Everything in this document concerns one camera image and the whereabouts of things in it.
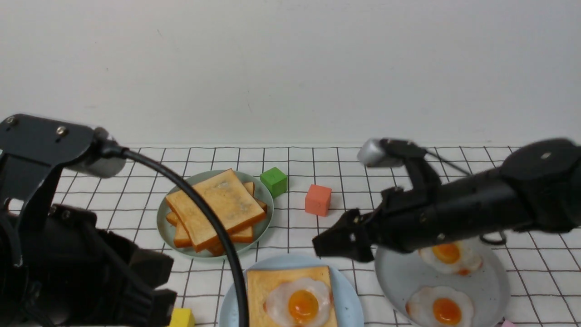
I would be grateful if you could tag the green foam cube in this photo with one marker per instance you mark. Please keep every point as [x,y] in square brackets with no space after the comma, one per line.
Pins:
[275,181]

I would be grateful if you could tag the fried egg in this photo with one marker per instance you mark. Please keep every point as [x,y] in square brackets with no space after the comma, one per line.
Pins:
[452,258]
[304,302]
[440,306]

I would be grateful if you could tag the light blue plate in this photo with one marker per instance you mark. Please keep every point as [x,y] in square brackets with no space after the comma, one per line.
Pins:
[349,314]

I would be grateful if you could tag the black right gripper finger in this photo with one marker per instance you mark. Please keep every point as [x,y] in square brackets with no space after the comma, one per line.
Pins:
[348,238]

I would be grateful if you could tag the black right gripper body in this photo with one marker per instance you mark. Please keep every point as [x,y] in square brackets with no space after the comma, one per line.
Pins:
[404,222]

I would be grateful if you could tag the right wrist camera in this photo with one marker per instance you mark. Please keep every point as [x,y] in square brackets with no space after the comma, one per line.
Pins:
[394,153]

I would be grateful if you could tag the orange foam cube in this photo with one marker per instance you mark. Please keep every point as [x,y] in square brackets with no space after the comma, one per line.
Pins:
[317,200]

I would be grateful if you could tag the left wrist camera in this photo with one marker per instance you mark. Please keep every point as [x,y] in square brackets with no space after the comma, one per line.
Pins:
[35,150]

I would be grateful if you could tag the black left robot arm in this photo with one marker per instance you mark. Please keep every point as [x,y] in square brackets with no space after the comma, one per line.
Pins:
[14,281]

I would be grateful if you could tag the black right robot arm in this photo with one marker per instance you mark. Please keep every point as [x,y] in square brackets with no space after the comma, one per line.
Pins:
[537,188]

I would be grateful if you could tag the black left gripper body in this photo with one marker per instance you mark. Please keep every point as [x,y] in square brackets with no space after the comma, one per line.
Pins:
[81,276]

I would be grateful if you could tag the yellow foam block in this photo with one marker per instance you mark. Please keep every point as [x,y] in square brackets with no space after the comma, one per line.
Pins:
[182,317]

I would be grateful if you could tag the white grid tablecloth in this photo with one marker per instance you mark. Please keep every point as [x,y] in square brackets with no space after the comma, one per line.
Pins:
[543,270]

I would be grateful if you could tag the grey plate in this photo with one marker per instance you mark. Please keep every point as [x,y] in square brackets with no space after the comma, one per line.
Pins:
[488,288]

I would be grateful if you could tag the green plate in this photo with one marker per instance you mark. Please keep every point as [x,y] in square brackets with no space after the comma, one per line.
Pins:
[239,200]

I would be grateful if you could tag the toast slice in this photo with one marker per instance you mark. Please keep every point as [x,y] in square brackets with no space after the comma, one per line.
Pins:
[261,282]
[243,234]
[218,206]
[181,239]

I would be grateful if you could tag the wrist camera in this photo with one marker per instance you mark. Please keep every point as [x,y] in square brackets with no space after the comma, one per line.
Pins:
[394,153]
[35,150]

